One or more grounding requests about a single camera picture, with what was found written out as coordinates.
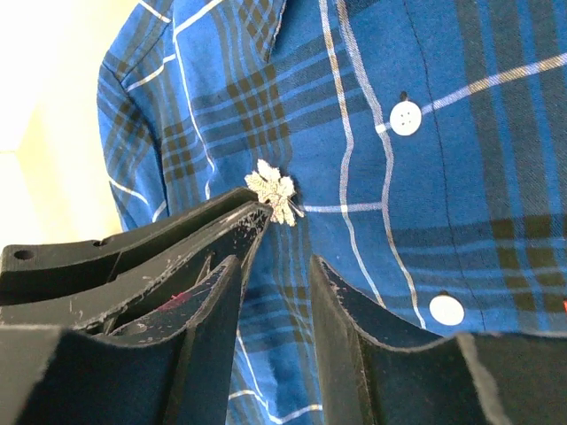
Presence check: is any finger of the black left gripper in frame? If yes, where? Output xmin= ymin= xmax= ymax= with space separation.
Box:
xmin=1 ymin=188 xmax=258 ymax=305
xmin=1 ymin=203 xmax=271 ymax=330

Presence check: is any blue plaid shirt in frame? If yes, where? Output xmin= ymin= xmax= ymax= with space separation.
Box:
xmin=97 ymin=1 xmax=566 ymax=424

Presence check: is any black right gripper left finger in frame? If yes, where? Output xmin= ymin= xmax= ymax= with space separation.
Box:
xmin=1 ymin=256 xmax=241 ymax=424

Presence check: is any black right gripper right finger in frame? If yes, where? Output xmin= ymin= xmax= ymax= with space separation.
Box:
xmin=309 ymin=256 xmax=566 ymax=424

